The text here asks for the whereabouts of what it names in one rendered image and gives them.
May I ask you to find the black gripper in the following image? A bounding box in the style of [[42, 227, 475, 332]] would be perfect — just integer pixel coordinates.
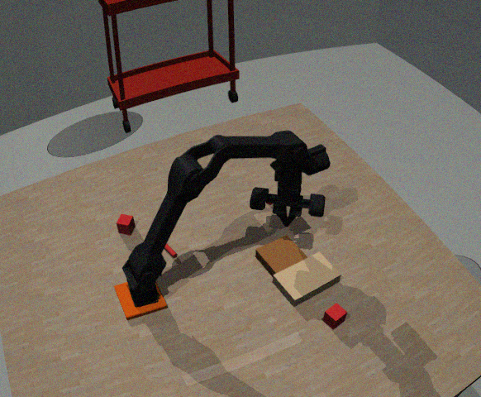
[[250, 180, 325, 227]]

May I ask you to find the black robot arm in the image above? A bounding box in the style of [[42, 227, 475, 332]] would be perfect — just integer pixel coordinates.
[[122, 130, 331, 307]]

